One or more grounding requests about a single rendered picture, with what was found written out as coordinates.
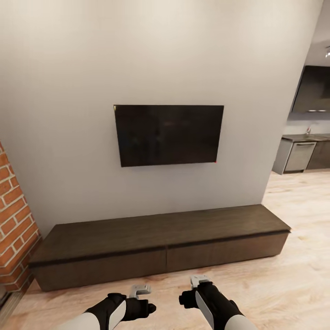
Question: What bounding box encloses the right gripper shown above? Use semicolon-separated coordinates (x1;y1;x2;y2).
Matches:
179;288;198;309

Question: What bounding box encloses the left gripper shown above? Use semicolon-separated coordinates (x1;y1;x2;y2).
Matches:
127;298;156;321

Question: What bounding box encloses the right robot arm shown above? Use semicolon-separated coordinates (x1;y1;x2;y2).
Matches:
179;274;260;330

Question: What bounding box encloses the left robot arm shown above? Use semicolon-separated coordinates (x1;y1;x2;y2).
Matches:
50;284;156;330

